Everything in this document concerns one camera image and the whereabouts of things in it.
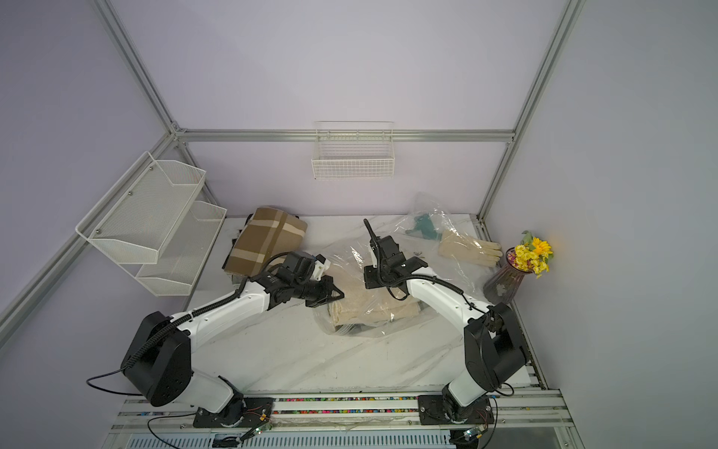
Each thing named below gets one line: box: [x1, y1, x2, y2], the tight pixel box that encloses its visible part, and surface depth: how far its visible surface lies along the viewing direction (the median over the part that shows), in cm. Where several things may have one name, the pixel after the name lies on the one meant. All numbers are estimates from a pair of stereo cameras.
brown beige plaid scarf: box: [224, 206, 308, 278], surface depth 104 cm
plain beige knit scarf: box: [329, 280, 420, 327], surface depth 82 cm
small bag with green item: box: [394, 190, 457, 241], surface depth 114 cm
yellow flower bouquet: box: [507, 230, 555, 279], surface depth 80 cm
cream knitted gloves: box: [437, 229, 503, 268], surface depth 110 cm
